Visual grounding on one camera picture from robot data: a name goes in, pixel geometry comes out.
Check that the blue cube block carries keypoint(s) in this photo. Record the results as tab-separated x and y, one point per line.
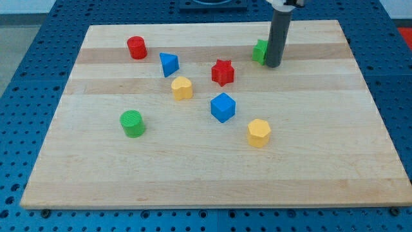
223	107

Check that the blue triangular prism block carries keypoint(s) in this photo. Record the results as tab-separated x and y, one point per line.
170	63

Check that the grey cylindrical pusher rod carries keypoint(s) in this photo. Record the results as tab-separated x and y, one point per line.
277	38

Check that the yellow hexagon block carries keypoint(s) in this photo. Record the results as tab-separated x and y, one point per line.
258	133

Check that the red cylinder block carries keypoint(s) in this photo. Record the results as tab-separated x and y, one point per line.
137	48

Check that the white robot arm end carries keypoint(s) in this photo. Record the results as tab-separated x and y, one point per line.
286	5

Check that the green star block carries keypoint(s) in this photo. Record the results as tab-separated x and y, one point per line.
259	51

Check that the red star block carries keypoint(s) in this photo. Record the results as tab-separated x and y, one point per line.
223	72

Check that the yellow heart block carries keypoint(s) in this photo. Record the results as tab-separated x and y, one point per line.
182	88

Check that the green cylinder block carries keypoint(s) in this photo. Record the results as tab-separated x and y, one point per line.
132	123

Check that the wooden board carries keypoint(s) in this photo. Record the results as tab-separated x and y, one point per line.
328	147

